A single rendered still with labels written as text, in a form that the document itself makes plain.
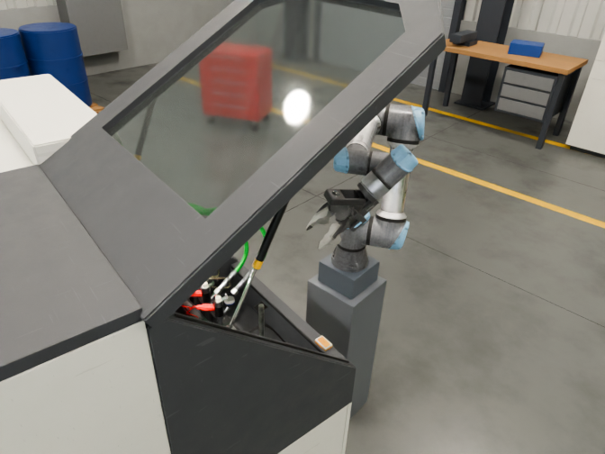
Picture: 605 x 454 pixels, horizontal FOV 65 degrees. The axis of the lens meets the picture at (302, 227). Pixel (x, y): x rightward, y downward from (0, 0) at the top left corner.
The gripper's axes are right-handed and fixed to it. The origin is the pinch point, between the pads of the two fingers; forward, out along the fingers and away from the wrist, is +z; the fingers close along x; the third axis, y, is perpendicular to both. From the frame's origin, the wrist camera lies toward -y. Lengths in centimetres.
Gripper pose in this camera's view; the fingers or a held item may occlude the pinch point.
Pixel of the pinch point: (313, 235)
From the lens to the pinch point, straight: 136.5
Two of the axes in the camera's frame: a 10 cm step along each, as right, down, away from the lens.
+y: 5.6, 3.3, 7.6
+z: -7.1, 6.6, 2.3
